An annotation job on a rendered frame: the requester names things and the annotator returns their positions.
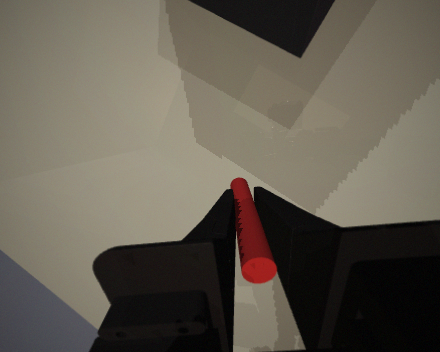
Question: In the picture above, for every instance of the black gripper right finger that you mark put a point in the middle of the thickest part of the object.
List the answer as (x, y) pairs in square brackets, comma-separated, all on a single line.
[(314, 256)]

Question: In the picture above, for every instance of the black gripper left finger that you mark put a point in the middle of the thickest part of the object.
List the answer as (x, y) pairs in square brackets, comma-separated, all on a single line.
[(203, 260)]

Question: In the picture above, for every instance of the red peg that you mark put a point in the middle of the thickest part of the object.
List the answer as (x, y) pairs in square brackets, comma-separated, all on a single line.
[(256, 259)]

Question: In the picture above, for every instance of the black box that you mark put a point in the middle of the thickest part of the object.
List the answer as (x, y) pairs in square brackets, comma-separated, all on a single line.
[(288, 24)]

